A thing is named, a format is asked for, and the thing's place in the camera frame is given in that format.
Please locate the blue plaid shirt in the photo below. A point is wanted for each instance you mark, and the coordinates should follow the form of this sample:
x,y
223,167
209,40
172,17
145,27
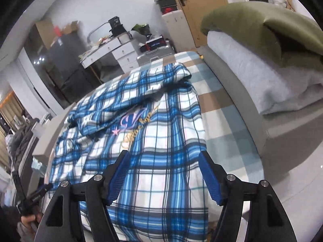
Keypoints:
x,y
161,136

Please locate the person's left hand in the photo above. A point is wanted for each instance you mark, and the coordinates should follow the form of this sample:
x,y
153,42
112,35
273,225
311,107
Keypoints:
x,y
26,221

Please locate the light grey quilt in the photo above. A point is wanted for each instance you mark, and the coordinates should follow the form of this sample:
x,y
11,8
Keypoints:
x,y
252,75

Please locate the grey upholstered bed checked sheet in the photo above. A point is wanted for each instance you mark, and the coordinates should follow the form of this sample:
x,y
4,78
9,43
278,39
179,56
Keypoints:
x,y
227,131

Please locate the arched chrome mirror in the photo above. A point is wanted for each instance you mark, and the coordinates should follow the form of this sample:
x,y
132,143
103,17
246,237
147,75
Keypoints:
x,y
97,34

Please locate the flat black box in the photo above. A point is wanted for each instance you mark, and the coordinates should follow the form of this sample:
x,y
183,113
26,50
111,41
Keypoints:
x,y
154,44

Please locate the red paper bag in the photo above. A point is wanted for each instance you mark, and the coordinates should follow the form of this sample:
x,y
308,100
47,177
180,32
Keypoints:
x,y
57,30

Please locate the open cardboard box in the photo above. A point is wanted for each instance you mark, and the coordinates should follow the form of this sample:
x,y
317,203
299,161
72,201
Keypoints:
x,y
73,27

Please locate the silver suitcase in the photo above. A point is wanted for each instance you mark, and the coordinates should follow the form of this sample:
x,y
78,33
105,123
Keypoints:
x,y
156,55

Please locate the white desk with drawers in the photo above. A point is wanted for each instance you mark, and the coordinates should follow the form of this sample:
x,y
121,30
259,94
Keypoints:
x,y
123,53

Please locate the dark glass cabinet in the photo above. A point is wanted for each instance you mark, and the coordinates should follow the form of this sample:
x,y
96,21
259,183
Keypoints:
x,y
37,63

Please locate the olive green blanket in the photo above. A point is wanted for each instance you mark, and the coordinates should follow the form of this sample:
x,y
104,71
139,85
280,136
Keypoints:
x,y
239,20

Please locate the black bag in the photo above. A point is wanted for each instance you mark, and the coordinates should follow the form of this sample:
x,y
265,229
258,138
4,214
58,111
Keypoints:
x,y
116,25

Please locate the beige curtain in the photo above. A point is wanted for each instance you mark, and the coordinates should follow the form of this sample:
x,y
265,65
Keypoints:
x,y
7,121

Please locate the black shoebox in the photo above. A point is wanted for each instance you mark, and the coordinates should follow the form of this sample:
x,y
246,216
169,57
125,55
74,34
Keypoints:
x,y
165,1

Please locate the dark grey refrigerator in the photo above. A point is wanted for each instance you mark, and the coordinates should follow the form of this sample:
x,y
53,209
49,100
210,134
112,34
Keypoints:
x,y
65,63

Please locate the wooden door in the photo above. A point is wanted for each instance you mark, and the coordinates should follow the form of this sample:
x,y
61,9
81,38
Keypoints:
x,y
201,10

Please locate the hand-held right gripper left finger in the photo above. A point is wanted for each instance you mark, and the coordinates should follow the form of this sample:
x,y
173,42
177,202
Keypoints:
x,y
118,179

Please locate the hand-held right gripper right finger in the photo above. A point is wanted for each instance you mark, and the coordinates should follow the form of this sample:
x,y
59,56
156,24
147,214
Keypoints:
x,y
209,179

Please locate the white cabinet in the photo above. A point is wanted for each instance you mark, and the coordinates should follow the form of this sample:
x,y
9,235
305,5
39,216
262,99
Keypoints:
x,y
176,30

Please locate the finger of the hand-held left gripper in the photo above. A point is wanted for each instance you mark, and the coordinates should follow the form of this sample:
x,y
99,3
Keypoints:
x,y
41,191

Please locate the dark green jacket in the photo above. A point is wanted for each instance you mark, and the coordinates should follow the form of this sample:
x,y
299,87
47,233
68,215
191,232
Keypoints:
x,y
24,141

